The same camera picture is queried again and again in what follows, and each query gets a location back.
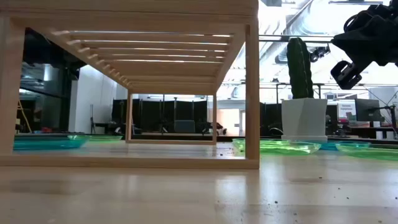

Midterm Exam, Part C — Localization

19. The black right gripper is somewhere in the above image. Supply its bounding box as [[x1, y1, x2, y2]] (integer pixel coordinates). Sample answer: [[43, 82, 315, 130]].
[[331, 2, 398, 68]]

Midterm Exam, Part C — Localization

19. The black ceiling spotlight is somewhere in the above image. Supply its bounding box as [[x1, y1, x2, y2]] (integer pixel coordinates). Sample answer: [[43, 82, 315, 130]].
[[309, 44, 331, 63]]

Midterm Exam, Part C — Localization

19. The green cactus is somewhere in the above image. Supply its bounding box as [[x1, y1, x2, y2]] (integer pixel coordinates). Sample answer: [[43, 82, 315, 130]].
[[286, 37, 315, 100]]

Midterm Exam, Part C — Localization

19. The black room partition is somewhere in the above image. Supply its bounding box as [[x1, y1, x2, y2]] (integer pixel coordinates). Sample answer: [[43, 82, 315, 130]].
[[111, 98, 208, 134]]

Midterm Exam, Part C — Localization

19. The black computer monitor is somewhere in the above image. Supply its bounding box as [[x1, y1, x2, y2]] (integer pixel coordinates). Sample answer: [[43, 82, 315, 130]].
[[354, 98, 385, 123]]

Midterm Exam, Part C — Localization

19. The white printed sign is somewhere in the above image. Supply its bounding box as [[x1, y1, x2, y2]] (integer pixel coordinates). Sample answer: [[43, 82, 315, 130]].
[[337, 100, 357, 120]]

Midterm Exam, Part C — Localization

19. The dark glass cabinet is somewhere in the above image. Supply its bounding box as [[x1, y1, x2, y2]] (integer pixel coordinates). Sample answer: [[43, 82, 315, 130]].
[[18, 27, 78, 134]]

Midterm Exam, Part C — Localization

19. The slatted wooden shelf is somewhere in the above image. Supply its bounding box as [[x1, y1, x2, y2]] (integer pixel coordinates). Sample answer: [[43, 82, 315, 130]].
[[0, 0, 261, 170]]

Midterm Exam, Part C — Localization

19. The black microphone boom stand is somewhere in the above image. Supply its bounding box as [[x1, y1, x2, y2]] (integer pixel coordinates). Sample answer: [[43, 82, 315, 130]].
[[366, 105, 398, 139]]

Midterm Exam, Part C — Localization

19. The black tripod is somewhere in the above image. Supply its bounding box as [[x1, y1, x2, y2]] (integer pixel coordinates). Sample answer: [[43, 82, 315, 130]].
[[89, 104, 97, 134]]

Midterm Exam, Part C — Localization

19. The white faceted plant pot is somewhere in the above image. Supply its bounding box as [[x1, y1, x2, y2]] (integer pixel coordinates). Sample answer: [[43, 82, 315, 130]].
[[280, 98, 328, 144]]

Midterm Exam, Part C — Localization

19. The yellow cord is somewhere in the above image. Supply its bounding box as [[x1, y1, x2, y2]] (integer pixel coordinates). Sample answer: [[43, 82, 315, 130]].
[[17, 99, 32, 134]]

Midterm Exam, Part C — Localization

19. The grey chair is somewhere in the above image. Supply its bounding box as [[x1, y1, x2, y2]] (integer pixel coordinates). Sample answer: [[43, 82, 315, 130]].
[[174, 119, 197, 134]]

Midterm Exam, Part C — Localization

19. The translucent blue plastic plate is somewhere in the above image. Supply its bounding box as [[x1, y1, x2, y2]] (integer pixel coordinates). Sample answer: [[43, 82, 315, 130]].
[[13, 136, 90, 151], [318, 141, 371, 151]]

